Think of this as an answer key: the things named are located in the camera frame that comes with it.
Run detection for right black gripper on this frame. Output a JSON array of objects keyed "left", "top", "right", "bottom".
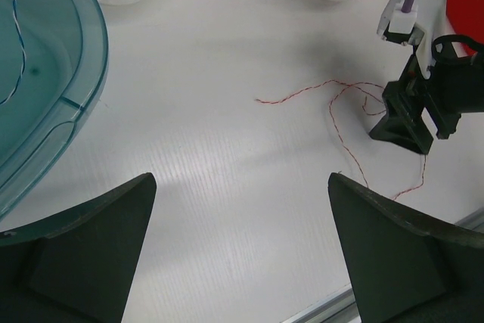
[{"left": 369, "top": 34, "right": 483, "bottom": 155}]

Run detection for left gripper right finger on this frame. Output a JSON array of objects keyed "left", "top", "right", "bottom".
[{"left": 328, "top": 173, "right": 483, "bottom": 322}]

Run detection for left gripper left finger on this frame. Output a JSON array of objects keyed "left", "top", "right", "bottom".
[{"left": 1, "top": 173, "right": 157, "bottom": 322}]

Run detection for orange thin wires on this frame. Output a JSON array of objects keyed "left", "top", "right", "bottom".
[{"left": 255, "top": 79, "right": 427, "bottom": 203}]

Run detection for thin dark wire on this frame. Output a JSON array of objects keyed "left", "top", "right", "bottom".
[{"left": 0, "top": 0, "right": 27, "bottom": 107}]

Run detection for teal transparent plastic tub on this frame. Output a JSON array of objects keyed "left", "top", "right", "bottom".
[{"left": 1, "top": 0, "right": 109, "bottom": 215}]

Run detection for aluminium mounting rail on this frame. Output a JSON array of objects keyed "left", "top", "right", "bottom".
[{"left": 285, "top": 207, "right": 483, "bottom": 323}]

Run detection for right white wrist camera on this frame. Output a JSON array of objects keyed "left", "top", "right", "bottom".
[{"left": 377, "top": 0, "right": 447, "bottom": 79}]

